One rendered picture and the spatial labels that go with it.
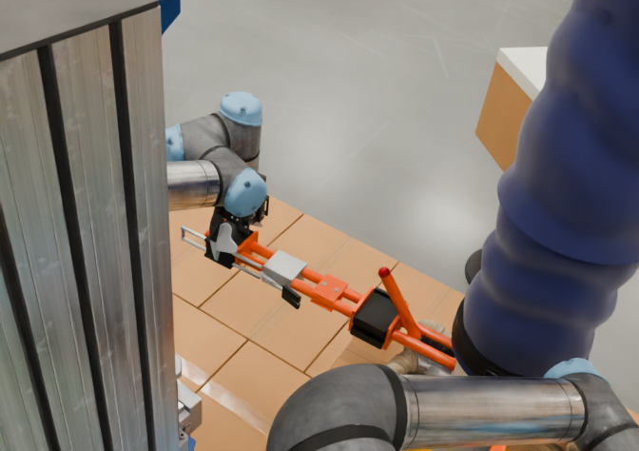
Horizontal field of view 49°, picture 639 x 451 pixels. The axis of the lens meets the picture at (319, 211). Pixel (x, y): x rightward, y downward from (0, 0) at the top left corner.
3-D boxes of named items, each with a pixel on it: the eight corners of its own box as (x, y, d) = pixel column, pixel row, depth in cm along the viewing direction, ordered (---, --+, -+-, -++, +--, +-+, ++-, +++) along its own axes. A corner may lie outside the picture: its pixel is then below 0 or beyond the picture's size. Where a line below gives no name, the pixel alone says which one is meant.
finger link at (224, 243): (227, 273, 139) (239, 231, 136) (203, 261, 140) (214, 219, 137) (236, 268, 141) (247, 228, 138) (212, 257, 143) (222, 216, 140)
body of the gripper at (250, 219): (246, 238, 136) (249, 189, 128) (211, 220, 138) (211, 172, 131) (268, 217, 141) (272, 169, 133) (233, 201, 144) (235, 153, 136)
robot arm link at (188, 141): (184, 155, 111) (242, 136, 117) (150, 121, 117) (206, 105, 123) (185, 193, 116) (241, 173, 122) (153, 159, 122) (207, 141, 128)
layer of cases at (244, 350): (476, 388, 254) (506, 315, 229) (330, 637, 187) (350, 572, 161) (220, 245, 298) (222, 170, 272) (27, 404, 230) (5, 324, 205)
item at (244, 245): (257, 248, 149) (259, 230, 146) (237, 267, 144) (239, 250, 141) (225, 232, 152) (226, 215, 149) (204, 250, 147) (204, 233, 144)
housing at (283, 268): (306, 278, 145) (308, 262, 142) (288, 297, 140) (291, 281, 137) (278, 264, 147) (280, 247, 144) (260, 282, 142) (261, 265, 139)
